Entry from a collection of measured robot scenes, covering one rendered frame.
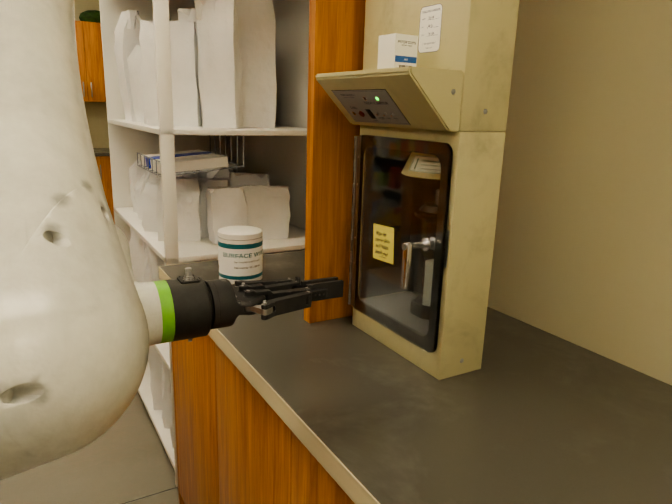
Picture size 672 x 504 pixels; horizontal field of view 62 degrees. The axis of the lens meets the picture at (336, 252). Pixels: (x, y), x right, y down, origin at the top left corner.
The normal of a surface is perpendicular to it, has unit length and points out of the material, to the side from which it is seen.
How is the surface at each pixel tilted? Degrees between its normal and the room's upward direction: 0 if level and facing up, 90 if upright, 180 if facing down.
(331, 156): 90
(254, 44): 91
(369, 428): 0
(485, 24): 90
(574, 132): 90
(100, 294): 52
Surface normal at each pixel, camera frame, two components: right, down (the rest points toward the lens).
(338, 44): 0.50, 0.23
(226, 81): -0.08, 0.33
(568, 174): -0.87, 0.10
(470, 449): 0.03, -0.97
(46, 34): 0.77, -0.49
